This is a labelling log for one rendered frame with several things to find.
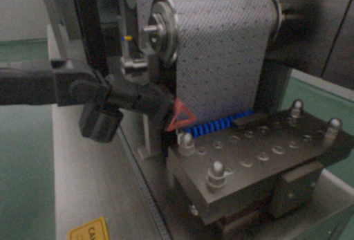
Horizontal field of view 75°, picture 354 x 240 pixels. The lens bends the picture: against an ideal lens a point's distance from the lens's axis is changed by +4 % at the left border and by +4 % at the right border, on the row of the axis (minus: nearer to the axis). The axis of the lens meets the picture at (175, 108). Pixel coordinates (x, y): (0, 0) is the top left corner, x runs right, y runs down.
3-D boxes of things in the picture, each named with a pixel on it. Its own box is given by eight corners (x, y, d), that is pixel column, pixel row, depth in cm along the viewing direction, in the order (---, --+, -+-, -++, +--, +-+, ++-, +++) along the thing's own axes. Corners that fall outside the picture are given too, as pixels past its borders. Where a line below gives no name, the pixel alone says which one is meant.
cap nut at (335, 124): (317, 131, 54) (323, 115, 52) (328, 128, 56) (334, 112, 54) (333, 140, 52) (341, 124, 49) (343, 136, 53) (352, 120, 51)
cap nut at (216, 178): (202, 176, 42) (203, 158, 40) (218, 169, 44) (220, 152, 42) (213, 191, 40) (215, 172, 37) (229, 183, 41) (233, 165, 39)
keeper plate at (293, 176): (267, 210, 50) (279, 174, 44) (300, 194, 54) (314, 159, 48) (277, 220, 48) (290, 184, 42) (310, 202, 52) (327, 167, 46)
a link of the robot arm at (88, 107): (75, 78, 33) (66, 60, 40) (48, 142, 36) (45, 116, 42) (143, 98, 41) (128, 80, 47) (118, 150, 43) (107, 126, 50)
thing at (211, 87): (176, 133, 55) (176, 61, 46) (250, 111, 64) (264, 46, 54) (177, 135, 55) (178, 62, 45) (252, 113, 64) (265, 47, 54)
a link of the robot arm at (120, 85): (110, 78, 38) (103, 68, 42) (95, 113, 40) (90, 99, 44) (145, 90, 42) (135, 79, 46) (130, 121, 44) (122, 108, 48)
